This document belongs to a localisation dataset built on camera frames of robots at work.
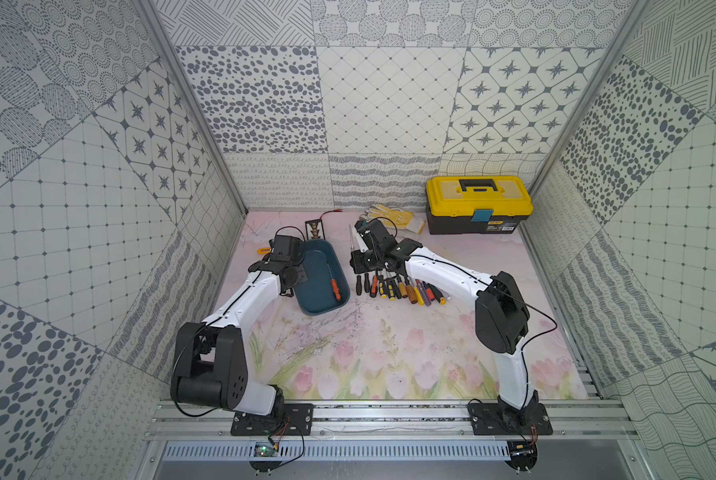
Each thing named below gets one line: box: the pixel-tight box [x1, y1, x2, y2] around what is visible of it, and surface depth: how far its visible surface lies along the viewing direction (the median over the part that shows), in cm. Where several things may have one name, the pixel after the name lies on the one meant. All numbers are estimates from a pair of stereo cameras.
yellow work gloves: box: [360, 204, 426, 234], surface depth 121 cm
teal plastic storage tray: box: [293, 238, 351, 316], surface depth 98 cm
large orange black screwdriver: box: [370, 268, 379, 298], surface depth 99 cm
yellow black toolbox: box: [425, 176, 535, 235], surface depth 106 cm
